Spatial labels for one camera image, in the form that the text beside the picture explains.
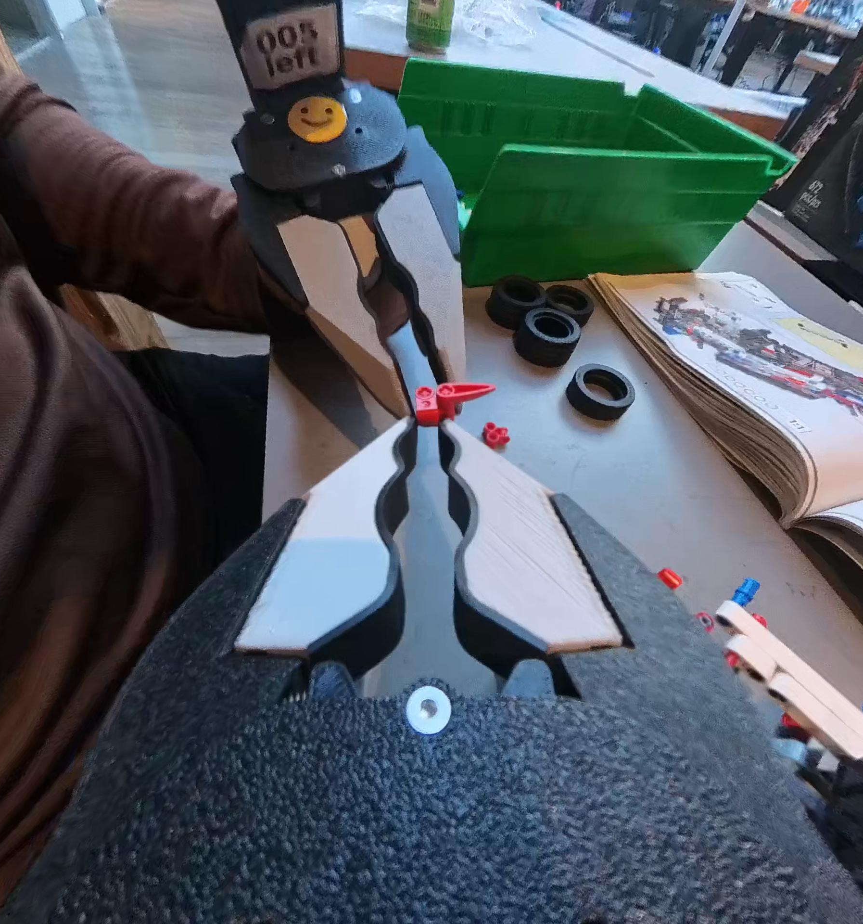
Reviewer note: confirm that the green plastic bin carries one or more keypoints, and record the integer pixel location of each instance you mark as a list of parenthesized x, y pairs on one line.
[(583, 202)]

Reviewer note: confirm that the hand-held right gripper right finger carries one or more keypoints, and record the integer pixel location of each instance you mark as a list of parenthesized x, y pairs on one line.
[(532, 570)]

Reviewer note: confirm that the black toy car box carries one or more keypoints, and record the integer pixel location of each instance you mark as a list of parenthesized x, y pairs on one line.
[(835, 180)]

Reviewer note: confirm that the clear plastic bag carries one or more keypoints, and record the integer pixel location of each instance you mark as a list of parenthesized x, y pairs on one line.
[(500, 18)]

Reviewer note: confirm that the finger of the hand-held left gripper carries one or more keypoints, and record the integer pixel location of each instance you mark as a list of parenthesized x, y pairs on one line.
[(431, 245), (330, 289)]

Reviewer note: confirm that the black rubber tyre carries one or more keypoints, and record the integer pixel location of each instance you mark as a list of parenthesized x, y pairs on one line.
[(529, 350), (500, 307), (583, 307), (583, 404)]

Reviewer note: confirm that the red teardrop brick piece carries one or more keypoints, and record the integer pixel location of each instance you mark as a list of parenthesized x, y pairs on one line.
[(467, 392)]

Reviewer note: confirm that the white table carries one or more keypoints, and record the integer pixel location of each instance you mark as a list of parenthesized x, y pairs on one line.
[(583, 50)]

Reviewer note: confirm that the light green box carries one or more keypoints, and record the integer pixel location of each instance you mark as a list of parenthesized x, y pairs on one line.
[(430, 25)]

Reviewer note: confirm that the open instruction booklet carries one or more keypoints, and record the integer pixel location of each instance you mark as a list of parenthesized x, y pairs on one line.
[(727, 375)]

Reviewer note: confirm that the red double brick connector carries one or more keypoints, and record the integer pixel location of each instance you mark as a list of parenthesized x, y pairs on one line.
[(496, 433)]

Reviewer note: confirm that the storage shelving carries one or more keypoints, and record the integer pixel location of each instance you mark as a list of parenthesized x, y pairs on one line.
[(691, 36)]

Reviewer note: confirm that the person's brown shirt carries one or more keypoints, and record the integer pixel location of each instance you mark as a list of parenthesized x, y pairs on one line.
[(42, 505)]

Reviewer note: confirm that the grey desk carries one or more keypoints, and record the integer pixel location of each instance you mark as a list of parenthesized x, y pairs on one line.
[(619, 469)]

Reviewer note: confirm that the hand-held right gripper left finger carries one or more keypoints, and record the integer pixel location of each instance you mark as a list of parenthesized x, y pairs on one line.
[(316, 577)]

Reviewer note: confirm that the wooden workbench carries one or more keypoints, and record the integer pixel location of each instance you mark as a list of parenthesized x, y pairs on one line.
[(114, 317)]

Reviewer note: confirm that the toy brick race car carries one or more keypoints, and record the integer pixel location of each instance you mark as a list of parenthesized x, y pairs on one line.
[(799, 686)]

